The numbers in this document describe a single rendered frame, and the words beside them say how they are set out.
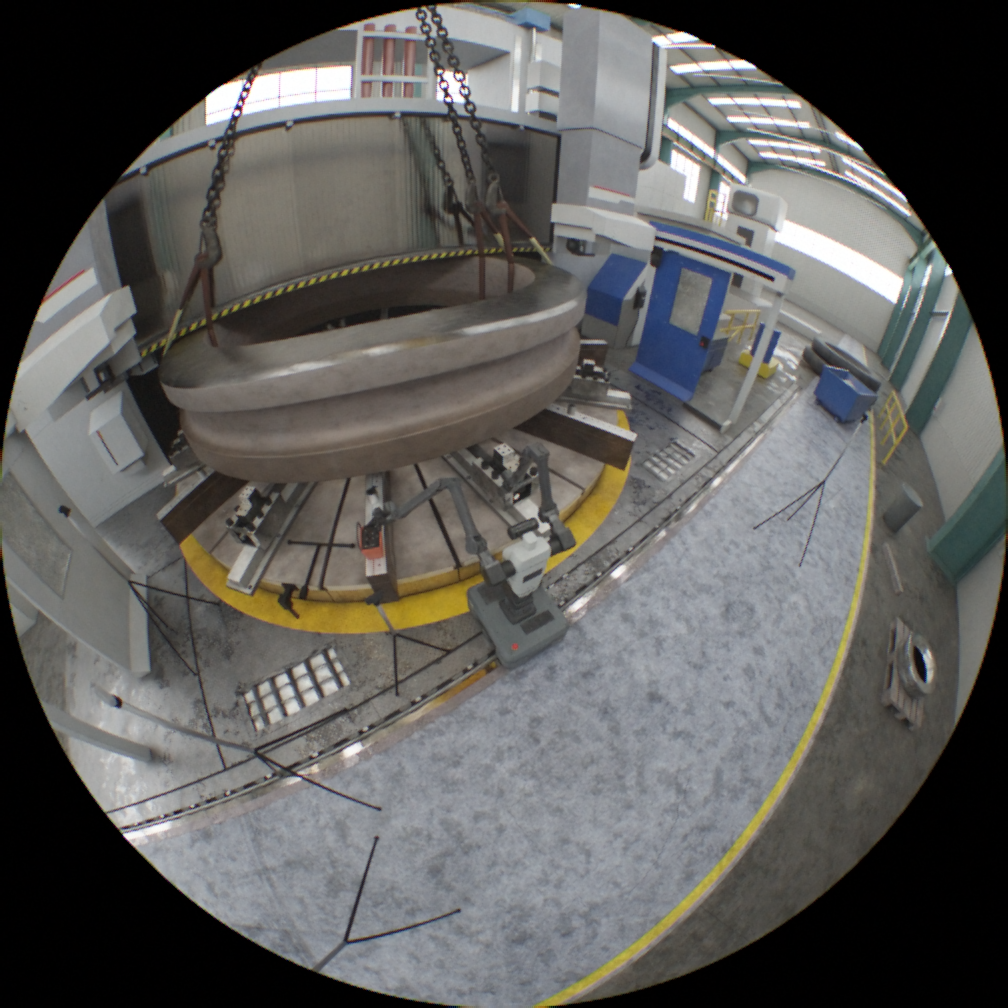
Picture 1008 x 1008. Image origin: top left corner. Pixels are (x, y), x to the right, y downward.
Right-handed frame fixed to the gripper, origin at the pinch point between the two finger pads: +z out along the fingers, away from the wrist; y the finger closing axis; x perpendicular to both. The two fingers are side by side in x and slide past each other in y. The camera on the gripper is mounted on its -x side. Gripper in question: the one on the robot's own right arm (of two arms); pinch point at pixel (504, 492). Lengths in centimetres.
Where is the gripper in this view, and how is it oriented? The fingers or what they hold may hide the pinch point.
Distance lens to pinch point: 247.8
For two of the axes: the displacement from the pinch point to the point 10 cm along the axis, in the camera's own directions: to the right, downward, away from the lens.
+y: -8.6, 3.5, -3.7
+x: 4.2, 9.0, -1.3
